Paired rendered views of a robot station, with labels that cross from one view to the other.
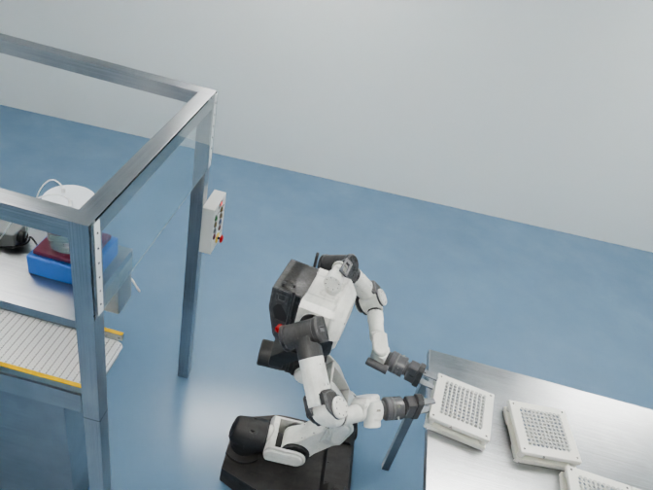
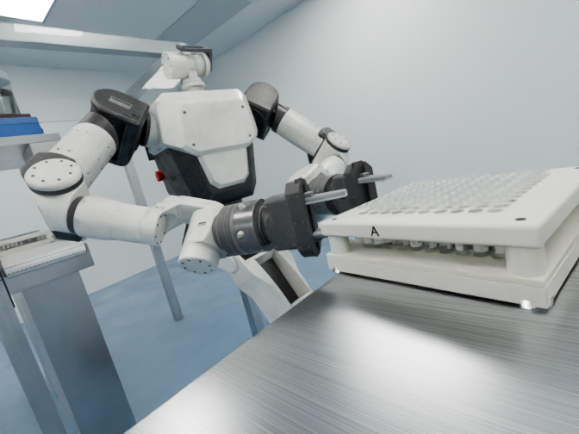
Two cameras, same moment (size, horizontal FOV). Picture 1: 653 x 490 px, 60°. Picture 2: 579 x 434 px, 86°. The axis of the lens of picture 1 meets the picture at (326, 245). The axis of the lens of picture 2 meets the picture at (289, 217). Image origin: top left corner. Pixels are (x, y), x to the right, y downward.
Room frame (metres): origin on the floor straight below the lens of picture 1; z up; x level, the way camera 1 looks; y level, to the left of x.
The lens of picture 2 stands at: (1.12, -0.82, 1.06)
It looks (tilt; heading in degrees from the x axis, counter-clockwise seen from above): 10 degrees down; 44
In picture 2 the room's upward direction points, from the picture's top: 14 degrees counter-clockwise
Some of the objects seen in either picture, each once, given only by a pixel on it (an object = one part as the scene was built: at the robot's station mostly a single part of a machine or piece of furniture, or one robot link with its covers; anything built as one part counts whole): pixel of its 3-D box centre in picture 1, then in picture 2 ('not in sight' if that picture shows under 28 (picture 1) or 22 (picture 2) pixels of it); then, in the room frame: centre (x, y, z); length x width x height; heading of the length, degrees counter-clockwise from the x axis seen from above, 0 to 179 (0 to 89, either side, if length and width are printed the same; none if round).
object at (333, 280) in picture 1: (335, 278); (186, 70); (1.65, -0.06, 1.36); 0.10 x 0.07 x 0.09; 170
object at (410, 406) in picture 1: (404, 407); (275, 223); (1.46, -0.45, 0.97); 0.12 x 0.10 x 0.13; 112
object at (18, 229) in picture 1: (10, 234); not in sight; (1.38, 1.03, 1.41); 0.10 x 0.07 x 0.06; 89
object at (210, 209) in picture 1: (212, 222); not in sight; (2.17, 0.56, 1.08); 0.17 x 0.06 x 0.26; 179
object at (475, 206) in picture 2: not in sight; (479, 237); (1.46, -0.74, 0.94); 0.01 x 0.01 x 0.07
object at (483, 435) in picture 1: (462, 406); (450, 201); (1.55, -0.69, 0.96); 0.25 x 0.24 x 0.02; 170
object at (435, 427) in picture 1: (458, 413); (455, 237); (1.55, -0.69, 0.91); 0.24 x 0.24 x 0.02; 80
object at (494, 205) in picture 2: not in sight; (499, 238); (1.46, -0.76, 0.94); 0.01 x 0.01 x 0.07
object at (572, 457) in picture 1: (542, 431); not in sight; (1.53, -1.03, 0.96); 0.25 x 0.24 x 0.02; 5
